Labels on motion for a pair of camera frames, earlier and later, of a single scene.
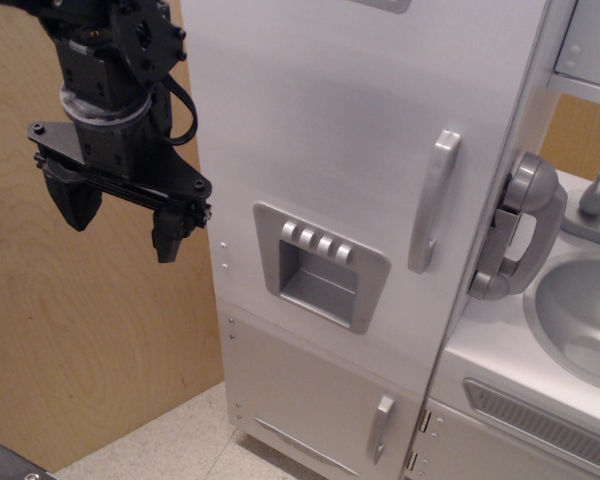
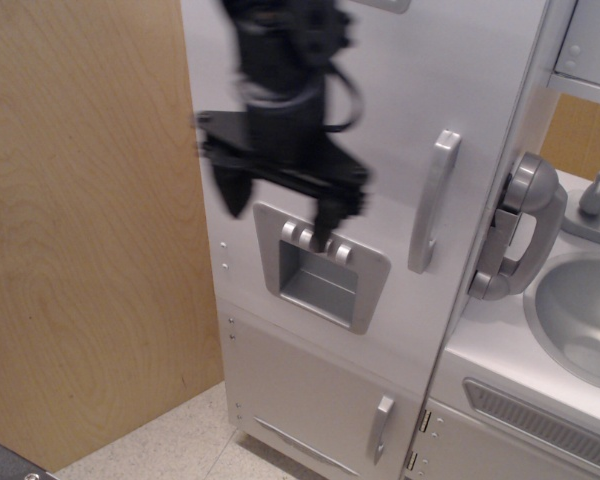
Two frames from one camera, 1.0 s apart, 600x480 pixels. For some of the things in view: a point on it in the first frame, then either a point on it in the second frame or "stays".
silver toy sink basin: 573,300 stays
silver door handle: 445,151 stays
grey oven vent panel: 586,443 stays
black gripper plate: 164,181 → 286,143
